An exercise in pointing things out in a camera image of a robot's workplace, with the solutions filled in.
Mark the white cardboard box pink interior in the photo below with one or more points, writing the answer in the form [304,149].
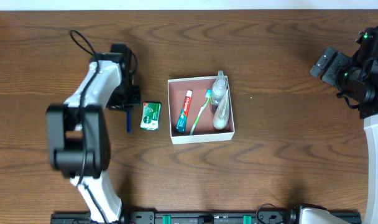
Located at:
[199,127]

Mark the blue disposable razor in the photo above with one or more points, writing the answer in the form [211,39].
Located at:
[128,122]

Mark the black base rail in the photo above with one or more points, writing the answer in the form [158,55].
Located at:
[264,216]

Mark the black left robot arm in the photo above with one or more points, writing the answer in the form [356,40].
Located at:
[78,140]

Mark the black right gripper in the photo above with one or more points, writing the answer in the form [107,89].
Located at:
[329,68]

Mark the white patterned lotion tube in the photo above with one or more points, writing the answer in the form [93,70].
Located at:
[221,115]

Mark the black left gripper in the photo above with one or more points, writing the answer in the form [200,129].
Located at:
[127,104]

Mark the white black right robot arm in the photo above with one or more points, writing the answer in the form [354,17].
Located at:
[358,80]

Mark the green white soap packet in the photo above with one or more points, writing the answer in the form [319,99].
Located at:
[150,116]

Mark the clear pump soap bottle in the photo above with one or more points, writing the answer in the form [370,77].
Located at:
[219,88]

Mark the red green toothpaste tube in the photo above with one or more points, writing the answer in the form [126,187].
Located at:
[182,119]

